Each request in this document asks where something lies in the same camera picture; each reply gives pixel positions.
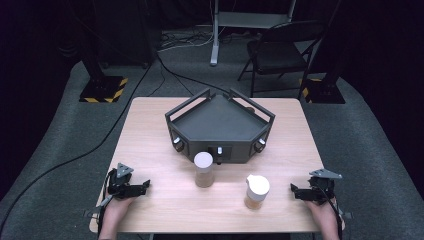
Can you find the spice jar with spouted lid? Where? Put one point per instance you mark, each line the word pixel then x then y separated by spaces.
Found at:
pixel 256 191

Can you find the person's left hand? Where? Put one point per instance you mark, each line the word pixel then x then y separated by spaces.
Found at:
pixel 115 211

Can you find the black stand with striped base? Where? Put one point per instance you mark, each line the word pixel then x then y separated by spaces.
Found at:
pixel 325 90
pixel 103 88

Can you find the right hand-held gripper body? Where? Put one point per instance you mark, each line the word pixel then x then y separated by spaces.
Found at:
pixel 321 190

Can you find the person's right hand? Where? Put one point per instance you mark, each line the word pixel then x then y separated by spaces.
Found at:
pixel 326 215

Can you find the dark cabinet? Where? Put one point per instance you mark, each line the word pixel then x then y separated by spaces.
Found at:
pixel 130 30

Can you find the small brown object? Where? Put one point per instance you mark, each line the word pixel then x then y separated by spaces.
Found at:
pixel 250 109

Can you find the white desk frame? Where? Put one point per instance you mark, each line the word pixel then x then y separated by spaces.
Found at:
pixel 215 40

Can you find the grey table bracket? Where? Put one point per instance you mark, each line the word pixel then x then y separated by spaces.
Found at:
pixel 346 215
pixel 89 212

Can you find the black corner rack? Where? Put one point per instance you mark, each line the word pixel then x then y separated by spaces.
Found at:
pixel 216 125

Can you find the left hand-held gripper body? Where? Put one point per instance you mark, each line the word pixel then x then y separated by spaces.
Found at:
pixel 120 186

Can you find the black folding chair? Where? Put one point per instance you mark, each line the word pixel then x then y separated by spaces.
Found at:
pixel 276 53

